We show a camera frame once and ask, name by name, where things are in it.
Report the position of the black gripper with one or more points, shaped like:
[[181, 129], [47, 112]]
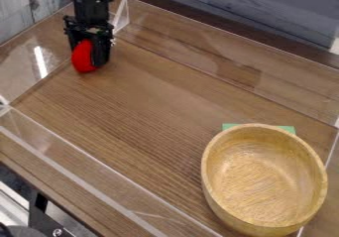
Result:
[[79, 30]]

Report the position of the red plush strawberry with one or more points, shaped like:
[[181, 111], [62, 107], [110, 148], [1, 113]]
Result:
[[82, 57]]

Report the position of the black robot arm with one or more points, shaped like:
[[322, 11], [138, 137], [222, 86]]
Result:
[[91, 12]]

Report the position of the black table leg clamp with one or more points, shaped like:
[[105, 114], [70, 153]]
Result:
[[41, 221]]

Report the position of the wooden bowl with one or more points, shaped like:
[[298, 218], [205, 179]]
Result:
[[264, 179]]

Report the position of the clear acrylic corner bracket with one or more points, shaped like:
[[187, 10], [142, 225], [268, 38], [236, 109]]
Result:
[[119, 19]]

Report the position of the clear acrylic left wall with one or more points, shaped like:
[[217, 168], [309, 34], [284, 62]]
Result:
[[37, 66]]

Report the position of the clear acrylic wall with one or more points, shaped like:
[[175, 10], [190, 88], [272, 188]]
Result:
[[296, 82], [37, 66], [105, 199]]

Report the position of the clear acrylic front wall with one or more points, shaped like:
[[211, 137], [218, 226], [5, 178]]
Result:
[[105, 199]]

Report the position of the clear acrylic back wall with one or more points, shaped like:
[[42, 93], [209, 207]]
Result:
[[296, 82]]

